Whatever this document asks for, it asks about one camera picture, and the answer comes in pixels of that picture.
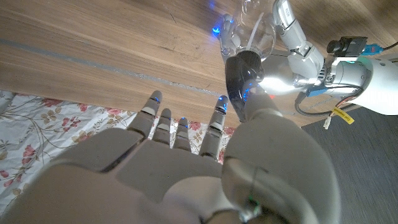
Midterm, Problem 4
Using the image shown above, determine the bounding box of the clear plastic spray bottle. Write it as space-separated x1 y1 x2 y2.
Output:
231 0 277 62

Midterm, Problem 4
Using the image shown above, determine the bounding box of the black tagged left wrist cable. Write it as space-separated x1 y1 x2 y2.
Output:
294 88 364 130

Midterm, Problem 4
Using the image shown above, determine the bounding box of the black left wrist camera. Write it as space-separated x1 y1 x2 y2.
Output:
326 36 386 58

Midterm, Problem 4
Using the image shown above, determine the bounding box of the black trigger sprayer head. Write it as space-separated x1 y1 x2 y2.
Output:
224 49 266 123

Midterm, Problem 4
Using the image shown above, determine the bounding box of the floral backdrop cloth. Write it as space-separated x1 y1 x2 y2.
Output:
0 90 236 215

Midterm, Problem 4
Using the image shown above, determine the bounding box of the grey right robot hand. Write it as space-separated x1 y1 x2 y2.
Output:
0 90 341 224

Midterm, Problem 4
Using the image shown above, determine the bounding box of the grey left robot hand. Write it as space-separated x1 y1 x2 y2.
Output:
217 0 330 97

